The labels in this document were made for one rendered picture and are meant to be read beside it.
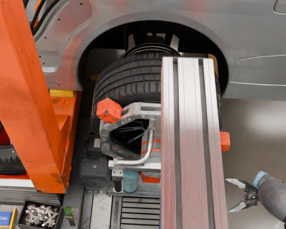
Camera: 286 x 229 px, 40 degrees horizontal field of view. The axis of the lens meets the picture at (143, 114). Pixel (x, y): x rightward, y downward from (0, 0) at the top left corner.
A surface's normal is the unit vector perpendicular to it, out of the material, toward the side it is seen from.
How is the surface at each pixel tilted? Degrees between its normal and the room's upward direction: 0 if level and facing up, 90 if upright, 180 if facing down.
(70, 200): 0
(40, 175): 90
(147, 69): 11
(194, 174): 0
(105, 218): 0
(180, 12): 90
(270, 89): 90
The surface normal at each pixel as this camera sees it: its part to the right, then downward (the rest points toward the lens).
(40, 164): -0.04, 0.84
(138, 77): -0.27, -0.53
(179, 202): 0.03, -0.54
